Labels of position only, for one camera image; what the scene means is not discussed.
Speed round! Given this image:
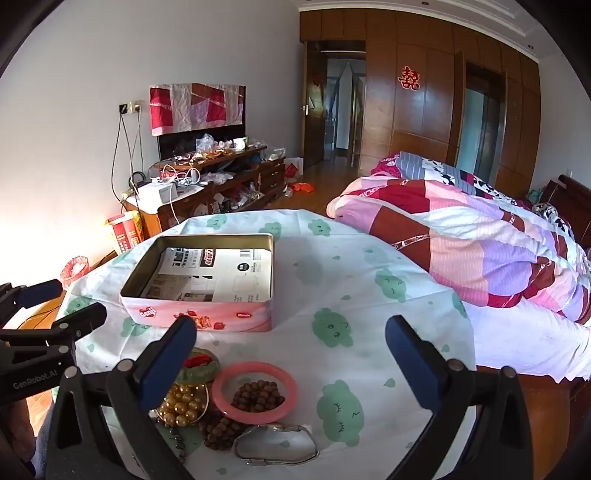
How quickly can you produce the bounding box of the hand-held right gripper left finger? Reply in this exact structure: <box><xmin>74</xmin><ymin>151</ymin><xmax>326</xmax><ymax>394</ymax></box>
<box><xmin>44</xmin><ymin>315</ymin><xmax>199</xmax><ymax>480</ymax></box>

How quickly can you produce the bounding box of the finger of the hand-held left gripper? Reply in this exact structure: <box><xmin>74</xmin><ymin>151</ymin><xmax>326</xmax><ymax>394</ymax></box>
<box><xmin>0</xmin><ymin>302</ymin><xmax>108</xmax><ymax>347</ymax></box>
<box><xmin>0</xmin><ymin>279</ymin><xmax>64</xmax><ymax>311</ymax></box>

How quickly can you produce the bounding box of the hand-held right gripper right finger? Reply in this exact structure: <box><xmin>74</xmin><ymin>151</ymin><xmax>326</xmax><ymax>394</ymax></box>
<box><xmin>385</xmin><ymin>315</ymin><xmax>548</xmax><ymax>480</ymax></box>

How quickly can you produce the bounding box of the green jade bangle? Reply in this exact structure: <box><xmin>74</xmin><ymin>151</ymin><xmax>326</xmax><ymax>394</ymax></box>
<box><xmin>178</xmin><ymin>348</ymin><xmax>219</xmax><ymax>385</ymax></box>

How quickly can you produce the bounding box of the golden bead bracelet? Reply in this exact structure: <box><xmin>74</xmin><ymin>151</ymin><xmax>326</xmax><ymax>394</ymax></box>
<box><xmin>154</xmin><ymin>383</ymin><xmax>206</xmax><ymax>428</ymax></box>

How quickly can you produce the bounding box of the pink bangle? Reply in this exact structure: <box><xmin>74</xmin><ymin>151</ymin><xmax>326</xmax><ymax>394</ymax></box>
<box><xmin>212</xmin><ymin>362</ymin><xmax>298</xmax><ymax>423</ymax></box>

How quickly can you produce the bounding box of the long brown wooden bead bracelet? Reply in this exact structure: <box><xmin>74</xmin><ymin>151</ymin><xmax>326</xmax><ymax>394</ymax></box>
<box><xmin>198</xmin><ymin>408</ymin><xmax>247</xmax><ymax>450</ymax></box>

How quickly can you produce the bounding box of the small brown bead bracelet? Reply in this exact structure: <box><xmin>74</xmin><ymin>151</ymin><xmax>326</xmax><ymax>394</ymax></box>
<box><xmin>230</xmin><ymin>379</ymin><xmax>286</xmax><ymax>412</ymax></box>

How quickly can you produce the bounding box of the pink metal tin box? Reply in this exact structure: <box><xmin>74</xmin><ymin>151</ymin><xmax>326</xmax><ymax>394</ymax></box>
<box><xmin>120</xmin><ymin>233</ymin><xmax>274</xmax><ymax>333</ymax></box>

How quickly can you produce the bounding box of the person's left hand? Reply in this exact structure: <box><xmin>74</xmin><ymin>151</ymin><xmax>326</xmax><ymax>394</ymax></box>
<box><xmin>0</xmin><ymin>401</ymin><xmax>37</xmax><ymax>462</ymax></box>

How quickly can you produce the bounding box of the pink plastic bag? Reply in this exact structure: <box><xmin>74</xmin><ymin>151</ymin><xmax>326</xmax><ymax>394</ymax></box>
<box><xmin>60</xmin><ymin>256</ymin><xmax>91</xmax><ymax>291</ymax></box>

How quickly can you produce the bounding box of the red and yellow box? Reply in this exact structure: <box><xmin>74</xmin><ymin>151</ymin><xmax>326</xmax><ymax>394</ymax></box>
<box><xmin>104</xmin><ymin>210</ymin><xmax>141</xmax><ymax>254</ymax></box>

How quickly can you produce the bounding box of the bed with white sheet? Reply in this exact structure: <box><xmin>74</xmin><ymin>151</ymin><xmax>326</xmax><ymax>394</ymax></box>
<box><xmin>462</xmin><ymin>174</ymin><xmax>591</xmax><ymax>402</ymax></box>

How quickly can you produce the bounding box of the white cloud print tablecloth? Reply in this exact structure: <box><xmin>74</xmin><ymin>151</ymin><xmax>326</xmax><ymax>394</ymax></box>
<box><xmin>62</xmin><ymin>209</ymin><xmax>478</xmax><ymax>480</ymax></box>

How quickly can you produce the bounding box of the pink patchwork quilt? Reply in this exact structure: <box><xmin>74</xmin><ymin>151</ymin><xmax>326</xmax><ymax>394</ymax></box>
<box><xmin>326</xmin><ymin>152</ymin><xmax>591</xmax><ymax>325</ymax></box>

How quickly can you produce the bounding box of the white box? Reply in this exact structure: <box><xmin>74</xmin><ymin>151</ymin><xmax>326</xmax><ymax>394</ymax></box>
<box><xmin>137</xmin><ymin>182</ymin><xmax>179</xmax><ymax>208</ymax></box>

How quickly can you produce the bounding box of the black television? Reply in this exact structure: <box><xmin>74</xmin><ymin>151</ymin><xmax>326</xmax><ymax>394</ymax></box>
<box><xmin>157</xmin><ymin>122</ymin><xmax>246</xmax><ymax>161</ymax></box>

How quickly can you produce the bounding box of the wooden television cabinet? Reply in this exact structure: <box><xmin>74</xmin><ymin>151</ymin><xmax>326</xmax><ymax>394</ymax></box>
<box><xmin>122</xmin><ymin>144</ymin><xmax>287</xmax><ymax>236</ymax></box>

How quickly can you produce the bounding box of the wooden wardrobe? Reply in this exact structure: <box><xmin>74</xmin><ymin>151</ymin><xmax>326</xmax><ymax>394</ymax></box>
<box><xmin>300</xmin><ymin>9</ymin><xmax>542</xmax><ymax>200</ymax></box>

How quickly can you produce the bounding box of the red patchwork television cover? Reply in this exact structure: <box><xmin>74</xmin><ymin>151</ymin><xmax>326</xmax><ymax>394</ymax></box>
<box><xmin>148</xmin><ymin>83</ymin><xmax>247</xmax><ymax>137</ymax></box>

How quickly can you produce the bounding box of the wooden door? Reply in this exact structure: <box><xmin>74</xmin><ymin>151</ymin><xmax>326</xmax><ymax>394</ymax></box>
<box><xmin>302</xmin><ymin>41</ymin><xmax>329</xmax><ymax>169</ymax></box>

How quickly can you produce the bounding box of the red paper decal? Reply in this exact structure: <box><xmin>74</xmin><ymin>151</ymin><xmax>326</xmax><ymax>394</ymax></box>
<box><xmin>398</xmin><ymin>65</ymin><xmax>422</xmax><ymax>92</ymax></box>

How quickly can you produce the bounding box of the dark bead chain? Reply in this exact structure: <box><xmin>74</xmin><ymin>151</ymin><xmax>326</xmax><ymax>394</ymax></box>
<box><xmin>167</xmin><ymin>425</ymin><xmax>188</xmax><ymax>466</ymax></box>

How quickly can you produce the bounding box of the white charging cable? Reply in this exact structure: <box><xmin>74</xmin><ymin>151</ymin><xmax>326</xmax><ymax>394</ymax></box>
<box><xmin>161</xmin><ymin>167</ymin><xmax>202</xmax><ymax>227</ymax></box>

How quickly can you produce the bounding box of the black hanging cable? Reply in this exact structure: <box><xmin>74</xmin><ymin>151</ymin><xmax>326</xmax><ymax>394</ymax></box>
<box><xmin>111</xmin><ymin>113</ymin><xmax>127</xmax><ymax>192</ymax></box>

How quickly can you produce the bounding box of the grey hanging cable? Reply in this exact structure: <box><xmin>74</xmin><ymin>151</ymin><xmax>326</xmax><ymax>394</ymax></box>
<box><xmin>128</xmin><ymin>113</ymin><xmax>142</xmax><ymax>190</ymax></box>

